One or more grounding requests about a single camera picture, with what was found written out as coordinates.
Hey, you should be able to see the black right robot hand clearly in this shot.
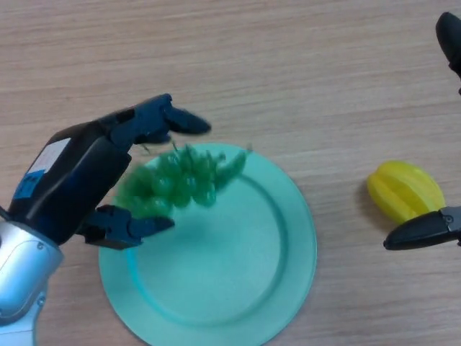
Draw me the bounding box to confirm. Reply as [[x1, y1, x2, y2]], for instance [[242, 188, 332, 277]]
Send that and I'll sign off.
[[382, 12, 461, 252]]

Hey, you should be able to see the teal round plate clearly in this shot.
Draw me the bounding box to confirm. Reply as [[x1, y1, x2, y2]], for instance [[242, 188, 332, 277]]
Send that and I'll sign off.
[[98, 142, 318, 346]]

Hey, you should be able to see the yellow starfruit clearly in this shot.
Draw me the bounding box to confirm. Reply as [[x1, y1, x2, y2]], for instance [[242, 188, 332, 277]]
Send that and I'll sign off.
[[366, 160, 444, 223]]

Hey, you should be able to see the green grapes bunch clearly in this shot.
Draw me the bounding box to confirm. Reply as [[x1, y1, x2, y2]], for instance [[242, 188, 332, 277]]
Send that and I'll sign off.
[[114, 143, 253, 221]]

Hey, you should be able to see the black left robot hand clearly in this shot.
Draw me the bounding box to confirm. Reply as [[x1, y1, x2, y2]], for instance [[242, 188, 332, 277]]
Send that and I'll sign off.
[[6, 93, 212, 251]]

